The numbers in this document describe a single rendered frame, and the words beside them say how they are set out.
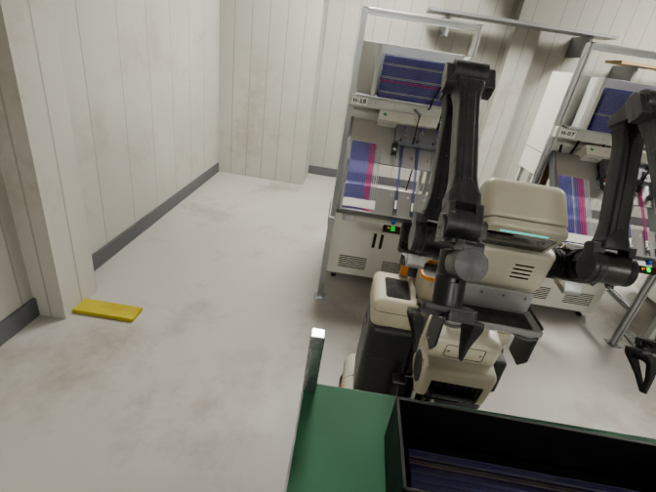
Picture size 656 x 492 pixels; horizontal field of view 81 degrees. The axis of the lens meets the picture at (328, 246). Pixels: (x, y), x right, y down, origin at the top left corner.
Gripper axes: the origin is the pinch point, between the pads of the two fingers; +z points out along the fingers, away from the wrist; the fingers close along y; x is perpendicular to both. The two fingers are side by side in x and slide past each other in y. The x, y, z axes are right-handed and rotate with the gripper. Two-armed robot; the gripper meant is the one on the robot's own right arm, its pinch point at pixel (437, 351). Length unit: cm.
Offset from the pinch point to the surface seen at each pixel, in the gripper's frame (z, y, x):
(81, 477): 89, -105, 76
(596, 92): -148, 127, 177
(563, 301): -9, 161, 232
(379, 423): 17.6, -7.7, 5.3
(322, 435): 20.1, -18.9, 0.6
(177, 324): 46, -110, 161
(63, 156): -40, -174, 126
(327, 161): -143, -57, 481
